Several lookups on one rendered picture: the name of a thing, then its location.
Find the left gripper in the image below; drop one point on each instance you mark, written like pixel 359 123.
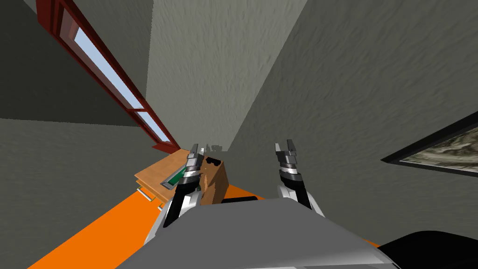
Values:
pixel 194 161

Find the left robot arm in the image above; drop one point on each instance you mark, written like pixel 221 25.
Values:
pixel 178 201

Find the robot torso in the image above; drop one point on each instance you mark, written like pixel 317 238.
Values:
pixel 257 239

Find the black framed wall picture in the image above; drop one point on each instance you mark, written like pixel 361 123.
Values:
pixel 444 151

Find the brown wooden desk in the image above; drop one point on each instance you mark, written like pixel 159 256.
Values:
pixel 214 183

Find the red framed window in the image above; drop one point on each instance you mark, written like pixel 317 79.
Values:
pixel 108 76

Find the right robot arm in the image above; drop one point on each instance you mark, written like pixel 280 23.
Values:
pixel 295 186

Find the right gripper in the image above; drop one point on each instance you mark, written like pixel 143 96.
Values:
pixel 288 158

